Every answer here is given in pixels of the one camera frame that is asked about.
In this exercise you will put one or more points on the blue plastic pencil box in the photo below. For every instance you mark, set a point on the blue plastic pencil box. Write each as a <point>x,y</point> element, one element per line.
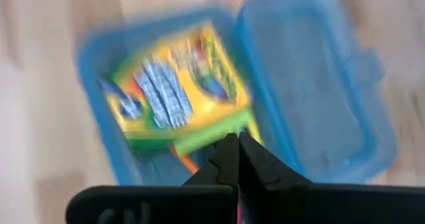
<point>315,101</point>

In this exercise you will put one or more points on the green sticky notes pad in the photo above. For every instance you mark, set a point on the green sticky notes pad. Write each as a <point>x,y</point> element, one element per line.
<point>212,132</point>

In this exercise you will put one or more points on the orange pencil pink eraser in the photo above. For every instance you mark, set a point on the orange pencil pink eraser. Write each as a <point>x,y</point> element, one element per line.
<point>186,161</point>

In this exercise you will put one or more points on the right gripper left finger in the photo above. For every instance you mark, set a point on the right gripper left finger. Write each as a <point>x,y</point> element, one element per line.
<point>159,204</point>

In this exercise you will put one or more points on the green yellow crayon box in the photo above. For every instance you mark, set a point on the green yellow crayon box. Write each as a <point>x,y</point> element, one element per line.
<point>199,84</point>

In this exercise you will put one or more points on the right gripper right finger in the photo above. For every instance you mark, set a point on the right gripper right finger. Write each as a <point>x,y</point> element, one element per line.
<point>315,204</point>

